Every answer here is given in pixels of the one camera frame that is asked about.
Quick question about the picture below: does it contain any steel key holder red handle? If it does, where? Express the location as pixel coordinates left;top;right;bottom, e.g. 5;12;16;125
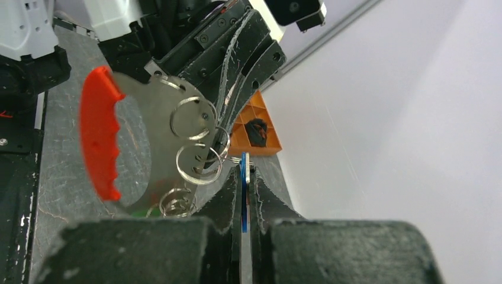
79;66;230;217

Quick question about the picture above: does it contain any green key tag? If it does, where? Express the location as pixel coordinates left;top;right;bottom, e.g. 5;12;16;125
131;208;162;218

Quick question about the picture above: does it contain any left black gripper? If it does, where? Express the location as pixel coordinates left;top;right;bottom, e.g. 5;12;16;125
98;1;286;125

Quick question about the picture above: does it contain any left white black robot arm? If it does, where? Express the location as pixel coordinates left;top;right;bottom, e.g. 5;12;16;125
1;1;286;127

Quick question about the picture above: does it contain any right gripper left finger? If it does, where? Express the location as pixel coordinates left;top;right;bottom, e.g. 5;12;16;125
34;166;241;283

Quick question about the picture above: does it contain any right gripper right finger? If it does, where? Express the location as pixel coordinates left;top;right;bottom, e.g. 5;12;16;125
249;167;444;283

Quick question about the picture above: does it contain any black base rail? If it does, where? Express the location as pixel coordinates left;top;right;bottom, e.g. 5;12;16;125
1;92;48;283

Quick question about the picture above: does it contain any orange compartment tray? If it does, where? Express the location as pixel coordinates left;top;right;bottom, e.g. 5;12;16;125
229;91;282;157

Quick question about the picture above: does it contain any black rolled item top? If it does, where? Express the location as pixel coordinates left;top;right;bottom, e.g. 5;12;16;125
244;118;268;147

